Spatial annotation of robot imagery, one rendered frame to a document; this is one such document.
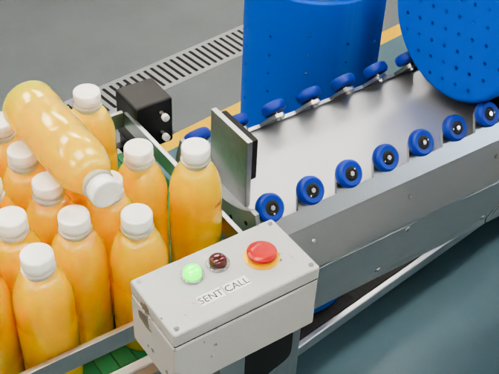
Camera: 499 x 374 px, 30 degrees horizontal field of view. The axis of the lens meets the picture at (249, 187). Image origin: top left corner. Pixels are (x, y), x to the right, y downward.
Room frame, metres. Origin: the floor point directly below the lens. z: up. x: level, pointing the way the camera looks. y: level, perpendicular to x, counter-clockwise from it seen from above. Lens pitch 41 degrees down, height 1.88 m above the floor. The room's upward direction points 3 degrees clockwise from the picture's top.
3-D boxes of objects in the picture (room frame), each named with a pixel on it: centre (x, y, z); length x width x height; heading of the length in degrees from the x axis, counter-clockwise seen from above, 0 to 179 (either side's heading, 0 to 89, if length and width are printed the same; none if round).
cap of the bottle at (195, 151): (0.97, 0.07, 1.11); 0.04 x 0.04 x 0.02
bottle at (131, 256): (0.83, 0.14, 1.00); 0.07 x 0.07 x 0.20
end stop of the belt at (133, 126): (1.07, 0.09, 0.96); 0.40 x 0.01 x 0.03; 36
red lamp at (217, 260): (0.77, 0.03, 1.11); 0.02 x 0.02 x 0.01
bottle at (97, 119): (1.08, 0.24, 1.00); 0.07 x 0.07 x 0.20
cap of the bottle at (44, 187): (0.89, 0.25, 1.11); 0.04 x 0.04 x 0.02
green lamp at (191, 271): (0.75, 0.06, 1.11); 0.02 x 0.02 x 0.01
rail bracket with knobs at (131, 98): (1.25, 0.18, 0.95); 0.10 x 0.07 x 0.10; 36
